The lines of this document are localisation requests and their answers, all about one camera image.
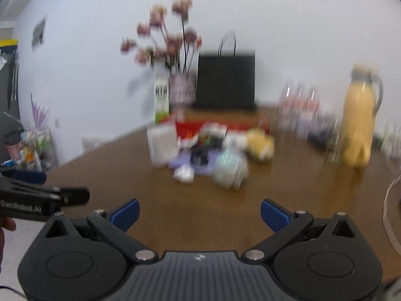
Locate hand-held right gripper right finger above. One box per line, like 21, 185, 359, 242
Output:
242, 198, 357, 264

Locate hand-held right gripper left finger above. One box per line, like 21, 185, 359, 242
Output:
45, 198, 159, 264

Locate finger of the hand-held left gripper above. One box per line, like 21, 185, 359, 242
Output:
0, 168, 48, 183
0, 176, 91, 207

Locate shiny green plastic packet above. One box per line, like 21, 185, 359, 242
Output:
211, 149, 249, 190

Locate small white cup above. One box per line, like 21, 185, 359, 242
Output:
173, 166, 194, 183

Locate yellow sponge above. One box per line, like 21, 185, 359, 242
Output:
246, 129, 275, 163

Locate purple drawstring pouch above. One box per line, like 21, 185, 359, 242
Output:
169, 149, 226, 176

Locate white plastic box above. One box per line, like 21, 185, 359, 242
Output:
147, 122, 180, 167

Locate white oval case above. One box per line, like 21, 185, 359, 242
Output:
224, 132, 248, 149

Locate red cardboard box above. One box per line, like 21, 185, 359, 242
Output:
161, 117, 270, 140

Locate person's left hand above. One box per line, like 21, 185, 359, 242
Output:
0, 217, 17, 261

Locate cluttered storage cart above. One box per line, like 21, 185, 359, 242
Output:
0, 128, 58, 173

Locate white vent panel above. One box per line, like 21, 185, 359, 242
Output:
81, 136, 105, 151

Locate dark blue case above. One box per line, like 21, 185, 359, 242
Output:
309, 132, 329, 146

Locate dark grey cabinet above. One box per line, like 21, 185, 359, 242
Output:
0, 22, 20, 123

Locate white and green milk carton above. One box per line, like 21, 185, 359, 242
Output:
154, 80, 170, 123

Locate yellow thermos jug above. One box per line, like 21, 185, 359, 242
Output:
340, 64, 384, 151

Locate patterned purple vase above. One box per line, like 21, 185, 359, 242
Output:
169, 73, 198, 105

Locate black paper bag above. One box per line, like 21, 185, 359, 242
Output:
196, 31, 256, 111

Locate pink artificial flowers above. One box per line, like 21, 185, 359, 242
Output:
120, 0, 204, 76

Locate purple wall decal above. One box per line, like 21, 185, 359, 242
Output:
30, 93, 49, 129

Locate thin black cable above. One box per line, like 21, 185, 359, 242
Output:
0, 285, 27, 298

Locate white cable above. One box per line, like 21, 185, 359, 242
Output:
383, 176, 401, 251

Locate framed wall picture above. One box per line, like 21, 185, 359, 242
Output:
31, 17, 47, 49

